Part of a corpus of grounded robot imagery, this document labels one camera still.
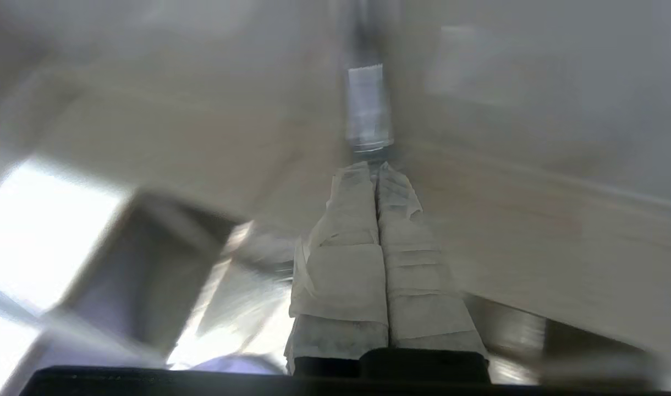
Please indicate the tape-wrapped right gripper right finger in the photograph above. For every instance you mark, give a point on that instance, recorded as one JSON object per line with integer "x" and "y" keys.
{"x": 418, "y": 297}

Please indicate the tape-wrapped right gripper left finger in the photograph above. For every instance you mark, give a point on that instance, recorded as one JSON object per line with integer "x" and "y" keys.
{"x": 341, "y": 275}

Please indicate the chrome gooseneck faucet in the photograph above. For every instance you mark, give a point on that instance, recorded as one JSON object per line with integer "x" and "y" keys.
{"x": 368, "y": 110}

